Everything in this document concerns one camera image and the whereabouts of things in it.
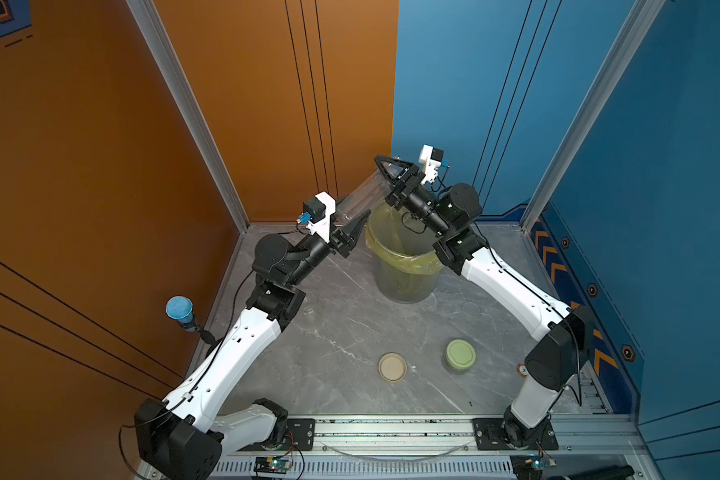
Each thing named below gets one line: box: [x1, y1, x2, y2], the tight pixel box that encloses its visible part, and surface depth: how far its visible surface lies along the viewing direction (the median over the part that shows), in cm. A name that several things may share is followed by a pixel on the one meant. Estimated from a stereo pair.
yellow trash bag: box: [365, 202, 444, 274], surface depth 77 cm
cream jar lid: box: [378, 352, 407, 382], surface depth 85 cm
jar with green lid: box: [445, 339, 477, 370], surface depth 82 cm
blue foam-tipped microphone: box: [165, 295, 201, 333], surface depth 65 cm
